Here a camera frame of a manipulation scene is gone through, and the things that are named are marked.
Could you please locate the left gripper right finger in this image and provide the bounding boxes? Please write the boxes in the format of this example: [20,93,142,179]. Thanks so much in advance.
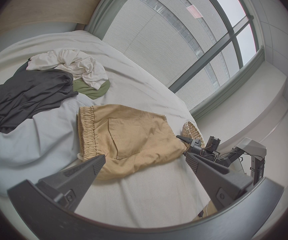
[185,152,255,212]

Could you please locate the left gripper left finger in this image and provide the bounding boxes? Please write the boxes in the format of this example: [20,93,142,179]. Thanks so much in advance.
[35,154,106,211]

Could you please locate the tan shorts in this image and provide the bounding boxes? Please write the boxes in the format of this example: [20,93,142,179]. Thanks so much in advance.
[76,104,188,180]

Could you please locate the round woven basket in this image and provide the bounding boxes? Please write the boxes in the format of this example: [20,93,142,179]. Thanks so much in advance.
[182,121,206,149]

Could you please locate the pale blue garment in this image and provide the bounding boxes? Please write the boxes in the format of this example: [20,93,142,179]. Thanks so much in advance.
[0,93,85,197]

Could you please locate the bed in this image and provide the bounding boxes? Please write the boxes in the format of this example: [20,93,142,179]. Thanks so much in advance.
[0,0,219,225]

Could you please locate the green garment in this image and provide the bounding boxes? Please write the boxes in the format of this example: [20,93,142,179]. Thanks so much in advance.
[72,80,111,100]

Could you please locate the black garment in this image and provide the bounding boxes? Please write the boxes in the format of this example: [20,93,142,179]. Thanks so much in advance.
[0,61,79,135]

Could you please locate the white garment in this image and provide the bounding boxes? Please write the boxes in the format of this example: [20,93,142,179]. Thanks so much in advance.
[25,48,109,91]

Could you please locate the window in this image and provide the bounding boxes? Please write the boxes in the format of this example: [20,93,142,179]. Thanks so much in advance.
[101,0,263,112]

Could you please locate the blue-green curtain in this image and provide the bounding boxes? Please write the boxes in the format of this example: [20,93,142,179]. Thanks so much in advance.
[84,0,145,40]

